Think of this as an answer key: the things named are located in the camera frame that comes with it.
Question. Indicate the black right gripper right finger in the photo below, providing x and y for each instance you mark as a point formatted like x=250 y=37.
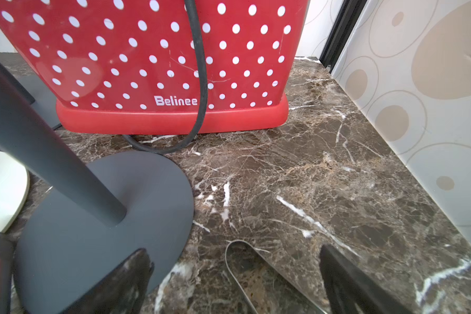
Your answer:
x=350 y=290

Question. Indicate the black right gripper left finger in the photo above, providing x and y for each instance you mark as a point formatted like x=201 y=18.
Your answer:
x=123 y=290

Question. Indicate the cream utensil rack right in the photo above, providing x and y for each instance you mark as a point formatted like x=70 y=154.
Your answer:
x=14 y=187

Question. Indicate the dark grey rack near toaster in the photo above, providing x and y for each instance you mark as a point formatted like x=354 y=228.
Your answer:
x=97 y=214

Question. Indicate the red polka dot toaster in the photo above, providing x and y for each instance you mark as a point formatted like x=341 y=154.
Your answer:
x=129 y=67

